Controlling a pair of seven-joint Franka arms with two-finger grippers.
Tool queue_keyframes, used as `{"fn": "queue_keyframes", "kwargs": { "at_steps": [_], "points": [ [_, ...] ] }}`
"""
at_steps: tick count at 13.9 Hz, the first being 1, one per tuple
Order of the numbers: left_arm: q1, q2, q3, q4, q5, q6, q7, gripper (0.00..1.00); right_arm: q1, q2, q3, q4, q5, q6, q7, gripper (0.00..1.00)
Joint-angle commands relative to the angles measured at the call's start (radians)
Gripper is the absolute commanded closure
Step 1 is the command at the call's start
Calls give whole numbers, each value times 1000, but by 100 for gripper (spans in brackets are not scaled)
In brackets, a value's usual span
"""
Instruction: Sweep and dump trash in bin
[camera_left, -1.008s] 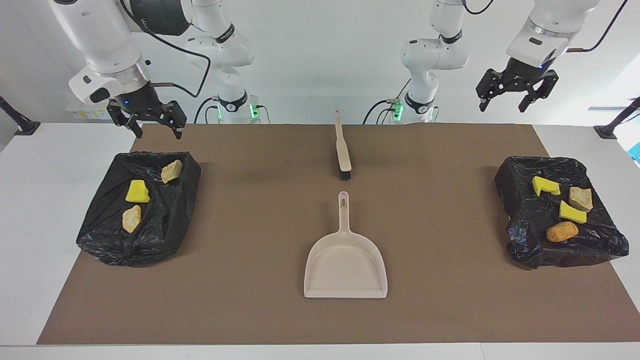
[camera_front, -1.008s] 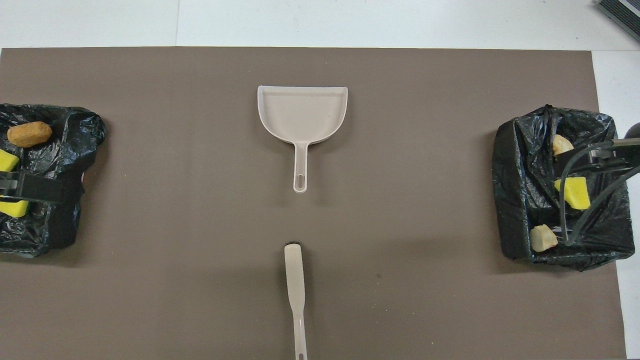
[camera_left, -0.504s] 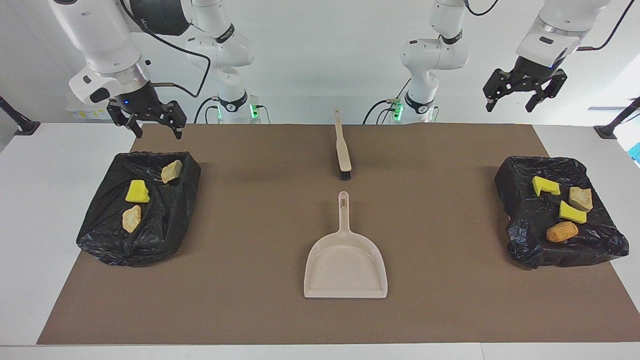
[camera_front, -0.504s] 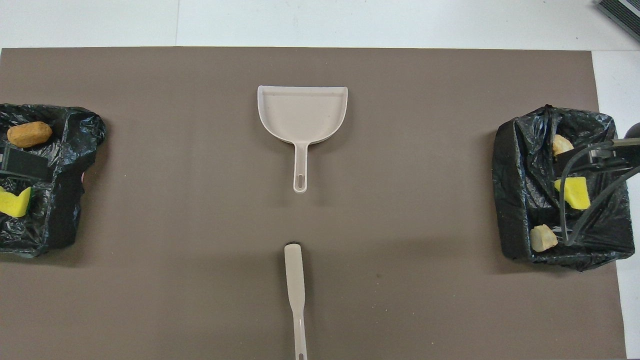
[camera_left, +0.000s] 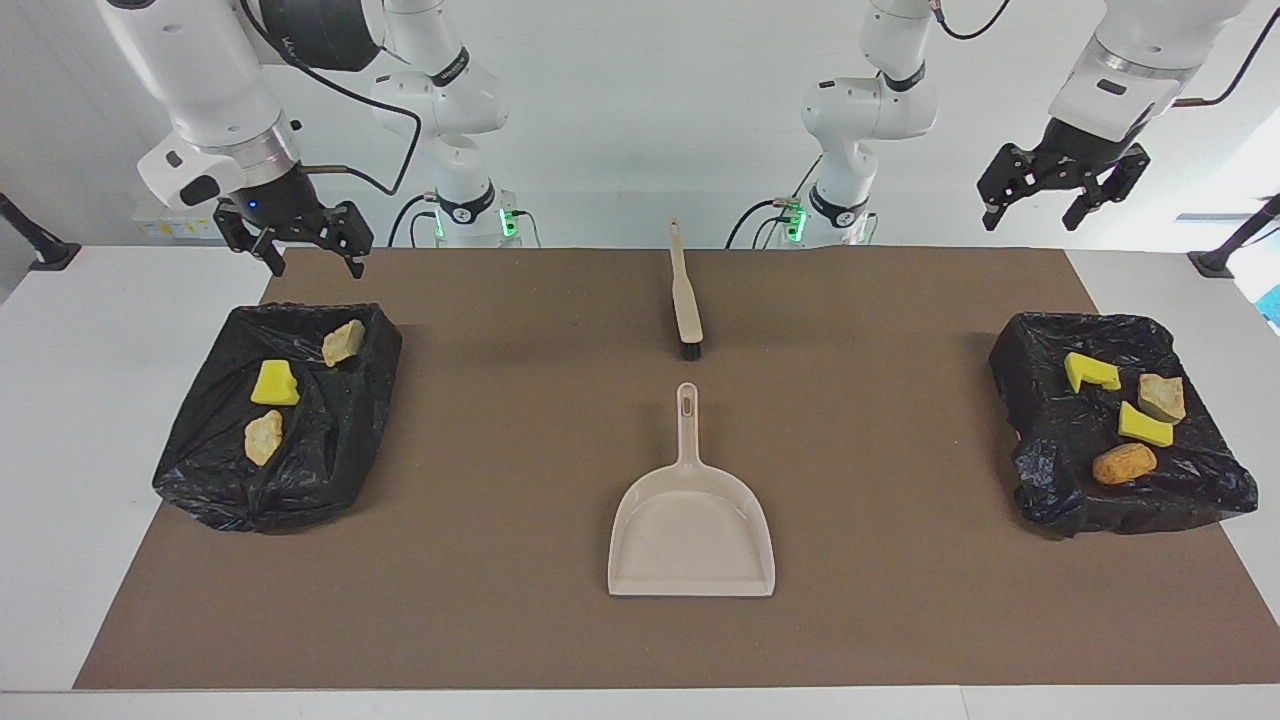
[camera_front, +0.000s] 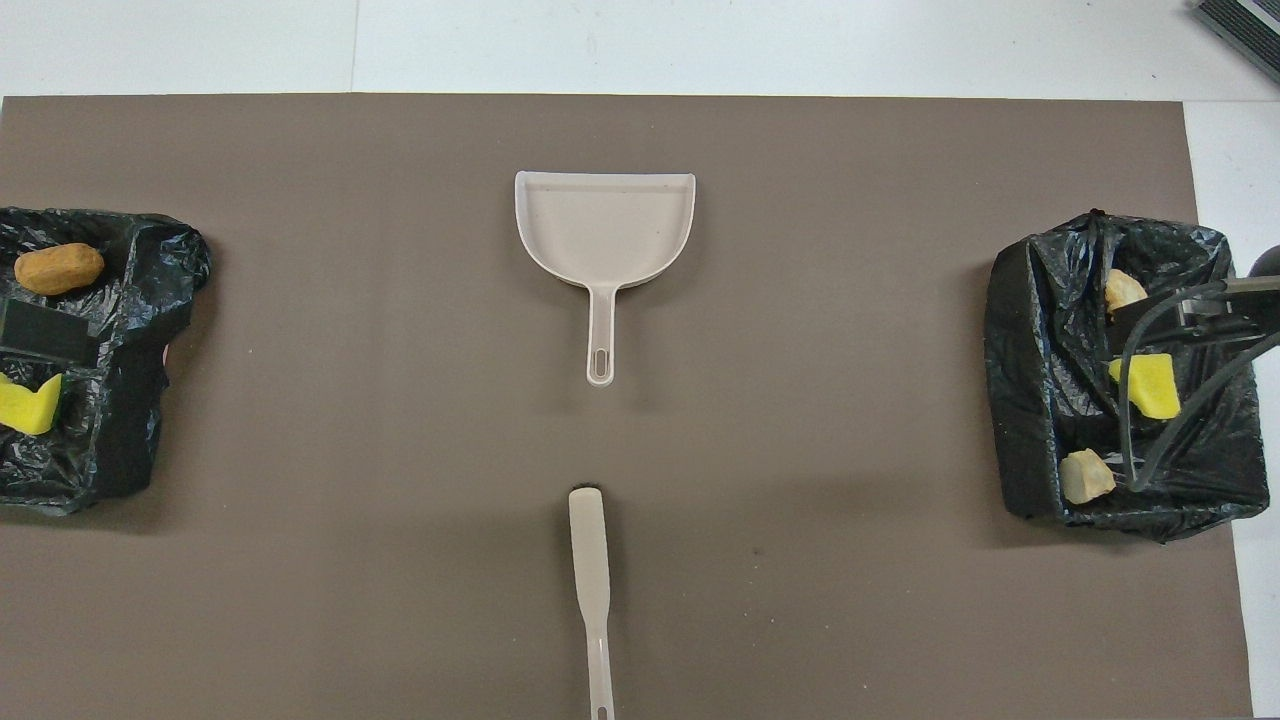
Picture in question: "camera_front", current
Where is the L-shaped green yellow sponge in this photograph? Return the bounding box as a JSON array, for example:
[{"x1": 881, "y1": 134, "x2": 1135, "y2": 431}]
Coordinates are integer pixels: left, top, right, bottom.
[{"x1": 0, "y1": 372, "x2": 66, "y2": 437}]

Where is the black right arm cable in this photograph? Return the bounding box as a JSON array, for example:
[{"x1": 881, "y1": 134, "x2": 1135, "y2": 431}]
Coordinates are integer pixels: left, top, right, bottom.
[{"x1": 1118, "y1": 283, "x2": 1280, "y2": 494}]

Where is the brown table mat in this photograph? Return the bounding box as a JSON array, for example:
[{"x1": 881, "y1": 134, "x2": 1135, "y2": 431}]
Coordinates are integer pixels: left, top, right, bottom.
[{"x1": 0, "y1": 93, "x2": 1257, "y2": 720}]

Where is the beige hand brush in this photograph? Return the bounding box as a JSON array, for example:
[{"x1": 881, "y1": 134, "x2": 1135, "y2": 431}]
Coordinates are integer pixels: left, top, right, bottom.
[{"x1": 568, "y1": 487, "x2": 615, "y2": 720}]

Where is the orange brown oval sponge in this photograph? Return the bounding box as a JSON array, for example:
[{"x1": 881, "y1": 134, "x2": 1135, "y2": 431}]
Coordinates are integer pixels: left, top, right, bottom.
[{"x1": 14, "y1": 243, "x2": 106, "y2": 297}]

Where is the dark grey ribbed object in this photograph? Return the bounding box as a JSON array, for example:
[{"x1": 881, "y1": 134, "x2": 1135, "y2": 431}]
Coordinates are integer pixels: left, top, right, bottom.
[{"x1": 1192, "y1": 0, "x2": 1280, "y2": 84}]

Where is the orange striped sponge chunk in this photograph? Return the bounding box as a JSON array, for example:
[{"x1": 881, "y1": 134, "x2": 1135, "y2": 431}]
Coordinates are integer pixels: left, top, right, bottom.
[{"x1": 1059, "y1": 449, "x2": 1117, "y2": 506}]

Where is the beige plastic dustpan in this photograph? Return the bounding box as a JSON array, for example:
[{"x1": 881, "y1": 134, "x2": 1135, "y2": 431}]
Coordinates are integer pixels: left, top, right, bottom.
[{"x1": 514, "y1": 170, "x2": 697, "y2": 388}]

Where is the plain yellow sponge piece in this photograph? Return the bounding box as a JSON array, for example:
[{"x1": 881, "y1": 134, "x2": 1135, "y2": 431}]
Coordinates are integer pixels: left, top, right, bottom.
[{"x1": 1107, "y1": 352, "x2": 1183, "y2": 421}]

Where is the black bag lined bin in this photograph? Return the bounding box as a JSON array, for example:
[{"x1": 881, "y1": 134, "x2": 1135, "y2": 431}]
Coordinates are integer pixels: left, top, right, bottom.
[
  {"x1": 0, "y1": 205, "x2": 213, "y2": 517},
  {"x1": 983, "y1": 208, "x2": 1271, "y2": 544}
]

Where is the pale yellow bumpy sponge chunk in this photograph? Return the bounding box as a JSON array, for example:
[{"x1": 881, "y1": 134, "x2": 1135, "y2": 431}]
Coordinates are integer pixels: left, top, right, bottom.
[{"x1": 1104, "y1": 268, "x2": 1149, "y2": 310}]

